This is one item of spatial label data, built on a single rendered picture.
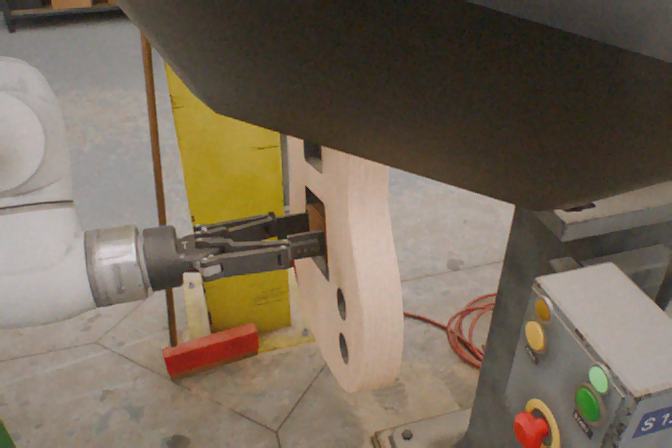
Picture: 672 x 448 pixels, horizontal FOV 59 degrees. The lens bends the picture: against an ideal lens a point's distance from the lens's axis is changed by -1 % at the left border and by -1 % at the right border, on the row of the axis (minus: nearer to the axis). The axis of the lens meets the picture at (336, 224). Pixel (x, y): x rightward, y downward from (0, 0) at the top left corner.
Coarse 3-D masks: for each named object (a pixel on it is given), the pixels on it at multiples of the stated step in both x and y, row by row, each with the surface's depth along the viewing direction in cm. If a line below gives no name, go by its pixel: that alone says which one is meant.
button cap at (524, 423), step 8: (520, 416) 63; (528, 416) 62; (520, 424) 62; (528, 424) 62; (536, 424) 62; (544, 424) 63; (520, 432) 63; (528, 432) 62; (536, 432) 61; (544, 432) 62; (520, 440) 63; (528, 440) 62; (536, 440) 61
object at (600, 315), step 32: (544, 288) 60; (576, 288) 60; (608, 288) 60; (576, 320) 56; (608, 320) 56; (640, 320) 56; (544, 352) 60; (576, 352) 55; (608, 352) 53; (640, 352) 53; (512, 384) 69; (544, 384) 62; (576, 384) 56; (640, 384) 50; (512, 416) 70; (544, 416) 63; (576, 416) 57; (608, 416) 52; (640, 416) 51
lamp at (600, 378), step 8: (592, 368) 53; (600, 368) 52; (592, 376) 53; (600, 376) 52; (608, 376) 51; (592, 384) 53; (600, 384) 52; (608, 384) 51; (600, 392) 52; (608, 392) 51
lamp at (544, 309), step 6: (540, 300) 59; (546, 300) 58; (540, 306) 59; (546, 306) 58; (552, 306) 58; (540, 312) 59; (546, 312) 58; (552, 312) 58; (540, 318) 59; (546, 318) 59; (552, 318) 58
